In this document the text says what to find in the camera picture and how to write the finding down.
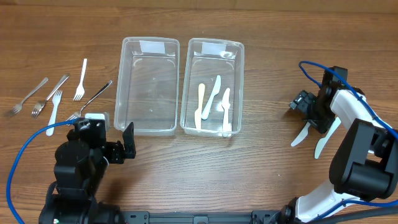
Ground light blue plastic knife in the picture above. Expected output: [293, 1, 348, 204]
[290, 122, 310, 147]

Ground teal plastic knife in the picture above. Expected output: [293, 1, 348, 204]
[314, 117, 341, 159]

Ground dark handled metal fork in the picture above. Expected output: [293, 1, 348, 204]
[66, 80, 113, 121]

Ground white plastic fork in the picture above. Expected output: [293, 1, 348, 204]
[46, 90, 62, 136]
[73, 58, 88, 101]

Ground white plastic knife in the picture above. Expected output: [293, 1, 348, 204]
[201, 75, 221, 120]
[221, 88, 231, 138]

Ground cream yellow plastic knife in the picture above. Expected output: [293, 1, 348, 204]
[194, 83, 205, 129]

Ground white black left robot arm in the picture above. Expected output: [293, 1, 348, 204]
[39, 118, 136, 224]

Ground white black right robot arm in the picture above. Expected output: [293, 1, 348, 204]
[276, 66, 397, 223]

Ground left clear plastic container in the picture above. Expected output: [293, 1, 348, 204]
[113, 37, 180, 136]

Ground clear plastic container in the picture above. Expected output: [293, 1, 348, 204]
[180, 38, 245, 138]
[113, 37, 180, 136]

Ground right clear plastic container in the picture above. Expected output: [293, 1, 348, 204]
[180, 38, 245, 138]

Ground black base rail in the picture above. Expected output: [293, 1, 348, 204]
[123, 210, 280, 224]

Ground black thick cable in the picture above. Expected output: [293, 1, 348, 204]
[310, 205, 398, 224]

